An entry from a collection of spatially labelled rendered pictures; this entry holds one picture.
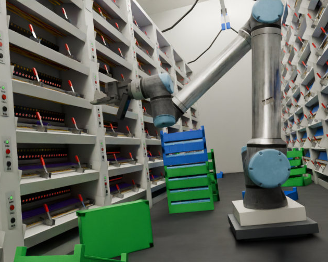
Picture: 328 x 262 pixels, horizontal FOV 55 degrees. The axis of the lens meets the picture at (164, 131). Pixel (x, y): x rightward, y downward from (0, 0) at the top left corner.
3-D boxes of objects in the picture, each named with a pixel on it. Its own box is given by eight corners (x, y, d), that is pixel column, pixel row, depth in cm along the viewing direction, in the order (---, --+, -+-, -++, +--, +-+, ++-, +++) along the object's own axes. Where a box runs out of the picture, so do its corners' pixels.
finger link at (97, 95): (89, 92, 140) (107, 88, 138) (90, 105, 140) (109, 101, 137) (85, 91, 137) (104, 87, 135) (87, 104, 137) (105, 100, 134)
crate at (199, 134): (205, 138, 228) (204, 127, 229) (205, 136, 208) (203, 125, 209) (165, 143, 232) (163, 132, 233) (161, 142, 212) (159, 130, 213)
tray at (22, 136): (95, 144, 172) (98, 127, 172) (13, 143, 114) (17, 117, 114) (64, 138, 177) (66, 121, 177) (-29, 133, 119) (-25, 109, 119)
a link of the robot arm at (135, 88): (148, 100, 137) (140, 96, 128) (138, 102, 138) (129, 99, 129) (146, 80, 138) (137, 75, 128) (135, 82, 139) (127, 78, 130)
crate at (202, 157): (207, 160, 227) (206, 149, 228) (207, 160, 207) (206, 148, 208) (167, 164, 231) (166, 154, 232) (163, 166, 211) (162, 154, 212)
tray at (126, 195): (145, 195, 236) (148, 177, 236) (110, 211, 178) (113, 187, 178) (121, 189, 241) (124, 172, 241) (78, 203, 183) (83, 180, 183)
